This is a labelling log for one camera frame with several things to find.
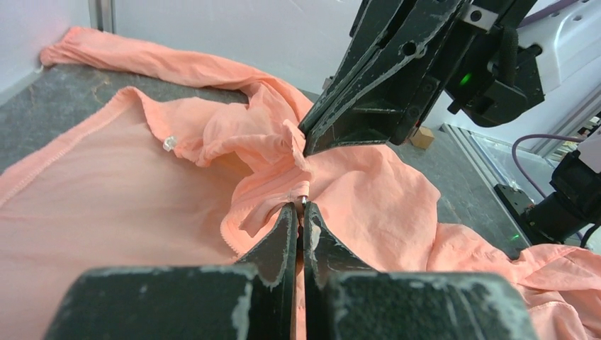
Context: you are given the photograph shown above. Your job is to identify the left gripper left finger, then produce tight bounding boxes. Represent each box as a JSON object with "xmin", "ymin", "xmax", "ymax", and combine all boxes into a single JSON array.
[{"xmin": 45, "ymin": 203, "xmax": 298, "ymax": 339}]

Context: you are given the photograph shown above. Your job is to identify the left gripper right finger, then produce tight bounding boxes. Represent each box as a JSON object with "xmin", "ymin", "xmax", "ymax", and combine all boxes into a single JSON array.
[{"xmin": 303, "ymin": 203, "xmax": 537, "ymax": 339}]

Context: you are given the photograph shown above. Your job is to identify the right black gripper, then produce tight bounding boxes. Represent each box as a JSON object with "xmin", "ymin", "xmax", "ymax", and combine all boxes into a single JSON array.
[{"xmin": 299, "ymin": 1, "xmax": 538, "ymax": 157}]

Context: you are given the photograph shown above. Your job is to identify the salmon pink zip jacket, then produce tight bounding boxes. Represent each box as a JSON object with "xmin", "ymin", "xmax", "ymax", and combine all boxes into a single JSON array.
[{"xmin": 1, "ymin": 27, "xmax": 600, "ymax": 339}]

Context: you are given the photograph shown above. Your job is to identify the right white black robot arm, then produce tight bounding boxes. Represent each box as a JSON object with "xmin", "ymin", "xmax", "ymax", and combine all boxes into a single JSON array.
[{"xmin": 299, "ymin": 0, "xmax": 600, "ymax": 156}]

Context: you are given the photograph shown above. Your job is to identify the small wooden cube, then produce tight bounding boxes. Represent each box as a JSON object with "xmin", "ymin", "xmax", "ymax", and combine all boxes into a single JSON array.
[{"xmin": 410, "ymin": 126, "xmax": 435, "ymax": 150}]

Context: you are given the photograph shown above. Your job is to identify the aluminium frame rail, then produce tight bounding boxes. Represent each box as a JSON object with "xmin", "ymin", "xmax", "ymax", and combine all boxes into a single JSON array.
[{"xmin": 439, "ymin": 84, "xmax": 601, "ymax": 236}]

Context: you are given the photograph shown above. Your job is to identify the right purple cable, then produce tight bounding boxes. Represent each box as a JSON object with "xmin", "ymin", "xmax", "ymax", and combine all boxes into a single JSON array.
[{"xmin": 510, "ymin": 0, "xmax": 601, "ymax": 200}]

